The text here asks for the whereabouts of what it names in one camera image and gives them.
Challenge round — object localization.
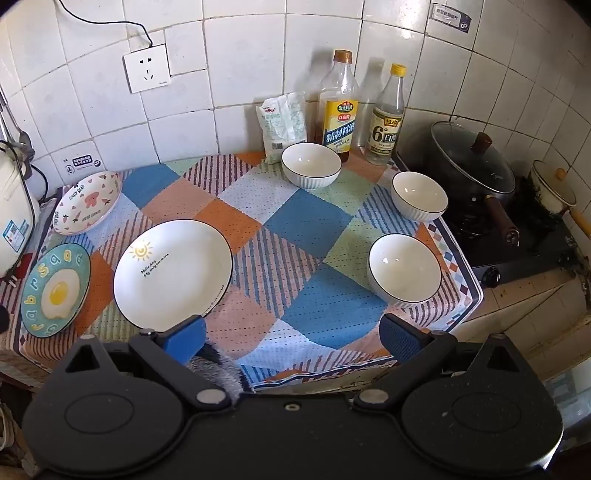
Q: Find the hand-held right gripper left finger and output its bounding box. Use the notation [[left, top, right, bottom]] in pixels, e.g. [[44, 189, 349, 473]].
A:
[[50, 315, 232, 413]]

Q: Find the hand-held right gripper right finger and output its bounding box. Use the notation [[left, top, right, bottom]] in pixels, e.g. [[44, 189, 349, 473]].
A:
[[355, 314, 539, 411]]

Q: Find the white sun print plate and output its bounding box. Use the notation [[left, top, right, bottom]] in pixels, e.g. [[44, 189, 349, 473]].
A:
[[113, 219, 234, 332]]

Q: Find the white ribbed bowl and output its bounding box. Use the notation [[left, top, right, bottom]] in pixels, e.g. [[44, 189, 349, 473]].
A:
[[367, 233, 443, 309], [281, 142, 342, 192], [392, 171, 450, 223]]

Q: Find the teal fried egg print plate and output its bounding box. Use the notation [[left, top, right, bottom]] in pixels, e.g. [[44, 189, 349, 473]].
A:
[[21, 243, 92, 339]]

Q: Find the rabbit and carrot print plate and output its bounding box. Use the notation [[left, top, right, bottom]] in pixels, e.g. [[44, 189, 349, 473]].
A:
[[52, 171, 123, 236]]

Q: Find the grey striped fuzzy cloth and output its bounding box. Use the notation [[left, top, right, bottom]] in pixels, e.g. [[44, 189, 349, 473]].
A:
[[187, 342, 257, 402]]

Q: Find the checked patchwork tablecloth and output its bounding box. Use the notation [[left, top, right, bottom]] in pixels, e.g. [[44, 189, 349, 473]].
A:
[[0, 152, 485, 393]]

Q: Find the black gas stove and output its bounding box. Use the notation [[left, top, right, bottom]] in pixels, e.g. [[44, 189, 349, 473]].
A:
[[392, 152, 583, 284]]

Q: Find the glass wok lid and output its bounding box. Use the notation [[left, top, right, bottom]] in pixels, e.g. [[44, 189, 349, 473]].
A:
[[431, 121, 517, 195]]

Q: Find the clear vinegar bottle yellow cap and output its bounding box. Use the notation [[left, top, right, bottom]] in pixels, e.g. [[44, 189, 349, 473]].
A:
[[367, 63, 407, 167]]

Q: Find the cream rice cooker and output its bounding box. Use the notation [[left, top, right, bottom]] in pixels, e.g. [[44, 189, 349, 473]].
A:
[[0, 141, 41, 278]]

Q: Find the cream enamel pot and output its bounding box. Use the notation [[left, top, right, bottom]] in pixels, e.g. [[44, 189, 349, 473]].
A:
[[530, 160, 591, 232]]

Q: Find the yellow label cooking wine bottle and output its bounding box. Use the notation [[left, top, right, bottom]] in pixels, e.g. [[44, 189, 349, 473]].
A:
[[315, 49, 360, 163]]

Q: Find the white salt bag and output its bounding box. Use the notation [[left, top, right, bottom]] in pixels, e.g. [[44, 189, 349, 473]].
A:
[[257, 91, 309, 164]]

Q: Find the hanging metal utensil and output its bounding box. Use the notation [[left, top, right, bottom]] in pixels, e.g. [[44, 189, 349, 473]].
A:
[[8, 117, 35, 160], [0, 88, 11, 141]]

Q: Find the small white wall sticker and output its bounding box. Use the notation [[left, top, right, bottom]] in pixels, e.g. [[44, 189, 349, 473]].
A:
[[62, 154, 103, 175]]

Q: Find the black rice cooker cord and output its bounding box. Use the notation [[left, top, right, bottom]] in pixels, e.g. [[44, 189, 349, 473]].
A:
[[28, 161, 49, 204]]

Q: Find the white wall socket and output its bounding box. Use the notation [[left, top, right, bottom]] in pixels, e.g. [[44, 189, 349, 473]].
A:
[[123, 44, 171, 94]]

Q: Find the black wall cable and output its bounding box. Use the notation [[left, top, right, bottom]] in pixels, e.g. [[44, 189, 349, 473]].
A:
[[59, 0, 154, 49]]

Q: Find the dark label wall sticker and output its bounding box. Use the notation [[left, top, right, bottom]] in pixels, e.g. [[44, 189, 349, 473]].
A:
[[434, 2, 472, 35]]

